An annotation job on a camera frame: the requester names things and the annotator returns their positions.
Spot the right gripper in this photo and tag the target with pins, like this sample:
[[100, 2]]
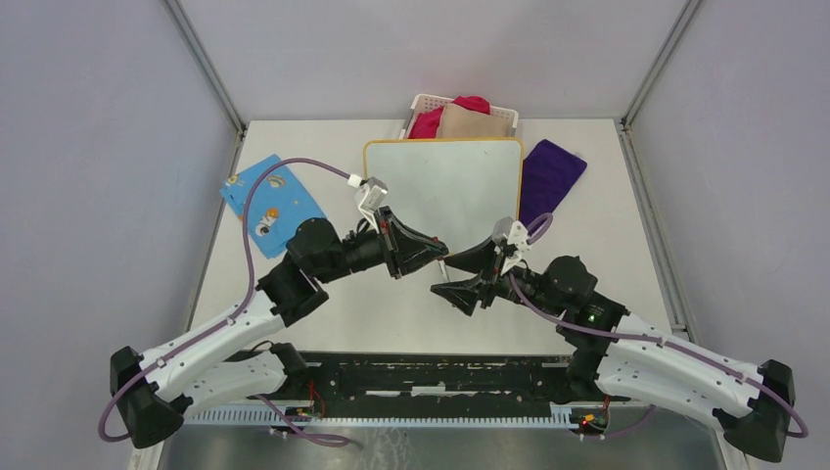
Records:
[[464, 294]]

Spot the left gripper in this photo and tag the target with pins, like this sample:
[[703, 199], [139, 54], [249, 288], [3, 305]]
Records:
[[397, 235]]

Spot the brown capped whiteboard marker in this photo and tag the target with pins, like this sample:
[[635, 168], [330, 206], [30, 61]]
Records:
[[443, 270]]

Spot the yellow framed whiteboard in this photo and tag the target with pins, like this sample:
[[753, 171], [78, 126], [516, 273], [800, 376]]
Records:
[[453, 189]]

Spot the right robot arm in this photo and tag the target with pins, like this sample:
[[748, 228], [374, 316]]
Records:
[[618, 354]]

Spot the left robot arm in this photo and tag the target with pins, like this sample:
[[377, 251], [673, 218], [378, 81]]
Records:
[[155, 391]]

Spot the pink red cloth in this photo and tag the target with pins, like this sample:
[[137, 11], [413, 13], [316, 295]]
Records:
[[428, 110]]

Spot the purple cloth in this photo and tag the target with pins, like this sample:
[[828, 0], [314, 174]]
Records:
[[549, 174]]

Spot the beige folded cloth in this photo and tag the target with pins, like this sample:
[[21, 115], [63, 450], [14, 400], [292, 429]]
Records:
[[458, 123]]

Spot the blue cartoon print cloth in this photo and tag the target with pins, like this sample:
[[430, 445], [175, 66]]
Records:
[[279, 206]]

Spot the white plastic basket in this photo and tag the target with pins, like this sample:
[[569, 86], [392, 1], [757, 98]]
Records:
[[507, 114]]

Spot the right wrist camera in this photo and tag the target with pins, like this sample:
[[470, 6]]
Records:
[[511, 240]]

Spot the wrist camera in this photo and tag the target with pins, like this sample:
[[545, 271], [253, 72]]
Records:
[[511, 240], [369, 198]]

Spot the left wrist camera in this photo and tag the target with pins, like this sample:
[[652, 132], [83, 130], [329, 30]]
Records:
[[369, 198]]

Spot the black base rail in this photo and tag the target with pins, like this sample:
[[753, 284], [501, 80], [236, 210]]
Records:
[[410, 386]]

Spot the white slotted cable duct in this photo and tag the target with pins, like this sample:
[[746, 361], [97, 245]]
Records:
[[263, 415]]

